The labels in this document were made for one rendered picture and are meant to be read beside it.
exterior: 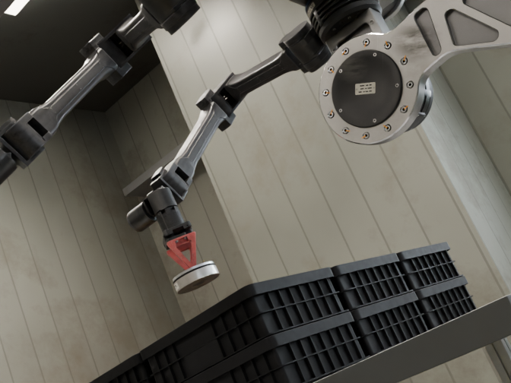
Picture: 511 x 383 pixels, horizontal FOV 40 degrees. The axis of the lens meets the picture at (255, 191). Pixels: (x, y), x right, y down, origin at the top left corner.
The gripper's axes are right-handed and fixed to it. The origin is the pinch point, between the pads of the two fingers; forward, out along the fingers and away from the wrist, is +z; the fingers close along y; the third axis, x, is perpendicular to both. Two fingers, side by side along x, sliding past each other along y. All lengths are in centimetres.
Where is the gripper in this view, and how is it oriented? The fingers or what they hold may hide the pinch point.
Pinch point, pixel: (192, 267)
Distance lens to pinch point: 161.6
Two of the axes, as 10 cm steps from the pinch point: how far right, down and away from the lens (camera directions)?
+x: 9.0, -3.6, 2.6
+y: 1.3, -3.4, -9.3
